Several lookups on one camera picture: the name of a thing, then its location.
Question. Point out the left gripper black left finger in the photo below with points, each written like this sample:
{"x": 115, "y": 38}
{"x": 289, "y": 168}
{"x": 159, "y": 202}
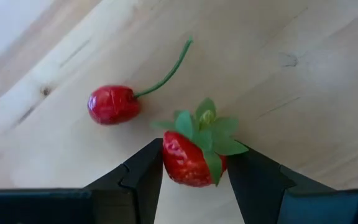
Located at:
{"x": 129, "y": 193}

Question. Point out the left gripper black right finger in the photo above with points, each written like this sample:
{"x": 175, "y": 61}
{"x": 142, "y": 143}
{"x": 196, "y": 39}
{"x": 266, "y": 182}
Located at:
{"x": 266, "y": 193}

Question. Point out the small red toy strawberry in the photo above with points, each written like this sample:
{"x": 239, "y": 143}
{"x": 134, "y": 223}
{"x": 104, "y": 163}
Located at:
{"x": 182, "y": 161}

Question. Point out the red toy cherry with stem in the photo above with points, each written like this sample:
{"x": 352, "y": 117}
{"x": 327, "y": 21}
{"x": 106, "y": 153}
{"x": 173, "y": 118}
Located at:
{"x": 113, "y": 104}

